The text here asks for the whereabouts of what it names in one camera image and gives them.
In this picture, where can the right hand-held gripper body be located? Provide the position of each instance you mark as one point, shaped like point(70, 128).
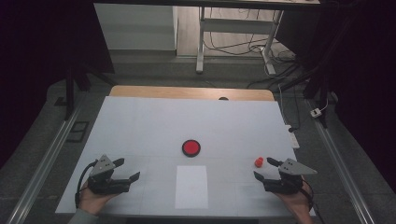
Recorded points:
point(285, 185)

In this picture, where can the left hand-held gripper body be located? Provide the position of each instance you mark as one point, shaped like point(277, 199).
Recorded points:
point(102, 183)

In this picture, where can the small red ball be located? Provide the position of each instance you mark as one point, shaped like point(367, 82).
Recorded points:
point(258, 162)

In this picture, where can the red round black-rimmed button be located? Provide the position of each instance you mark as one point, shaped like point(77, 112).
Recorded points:
point(191, 147)

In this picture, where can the person's left hand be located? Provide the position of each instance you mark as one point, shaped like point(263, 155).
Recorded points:
point(91, 202)

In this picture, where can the person's right hand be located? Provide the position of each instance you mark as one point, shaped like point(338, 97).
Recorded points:
point(299, 203)

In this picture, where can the white power strip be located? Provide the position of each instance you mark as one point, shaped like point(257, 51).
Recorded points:
point(294, 140)

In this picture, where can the white paper sheet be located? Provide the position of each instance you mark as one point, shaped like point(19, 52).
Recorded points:
point(191, 186)

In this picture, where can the small white adapter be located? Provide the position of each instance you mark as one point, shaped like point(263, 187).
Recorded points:
point(315, 113)

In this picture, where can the large white table cover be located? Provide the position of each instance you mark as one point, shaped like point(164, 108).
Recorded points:
point(186, 121)

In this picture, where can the dark table grommet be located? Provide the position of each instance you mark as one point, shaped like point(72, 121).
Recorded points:
point(223, 98)

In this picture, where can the black metal stand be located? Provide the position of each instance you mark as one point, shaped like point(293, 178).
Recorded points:
point(322, 93)
point(70, 93)

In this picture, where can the white cabinet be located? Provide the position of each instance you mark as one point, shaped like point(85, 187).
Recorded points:
point(134, 28)

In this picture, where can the white-legged desk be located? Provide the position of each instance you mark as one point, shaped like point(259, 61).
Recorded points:
point(236, 25)

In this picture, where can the aluminium floor rail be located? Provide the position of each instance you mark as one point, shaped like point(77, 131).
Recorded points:
point(342, 168)
point(46, 161)

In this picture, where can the metal stand frame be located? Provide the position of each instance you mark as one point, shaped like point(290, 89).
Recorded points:
point(249, 48)

